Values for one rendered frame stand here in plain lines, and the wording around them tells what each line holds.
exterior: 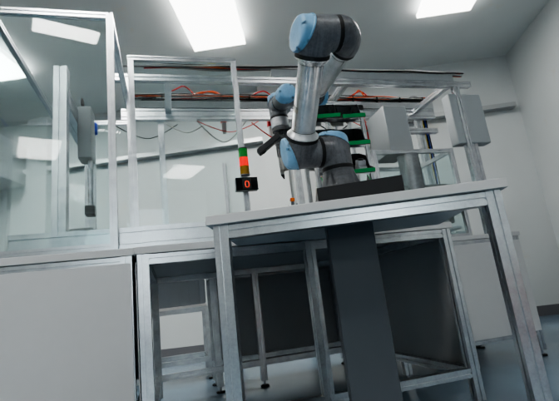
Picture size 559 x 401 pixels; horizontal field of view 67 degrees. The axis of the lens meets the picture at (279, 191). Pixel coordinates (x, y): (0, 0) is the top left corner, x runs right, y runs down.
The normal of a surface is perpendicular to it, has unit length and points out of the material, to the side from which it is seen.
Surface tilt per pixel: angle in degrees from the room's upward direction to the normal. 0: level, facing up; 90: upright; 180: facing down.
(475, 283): 90
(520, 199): 90
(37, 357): 90
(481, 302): 90
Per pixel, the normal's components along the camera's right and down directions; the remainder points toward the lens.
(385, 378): -0.07, -0.23
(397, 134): 0.24, -0.26
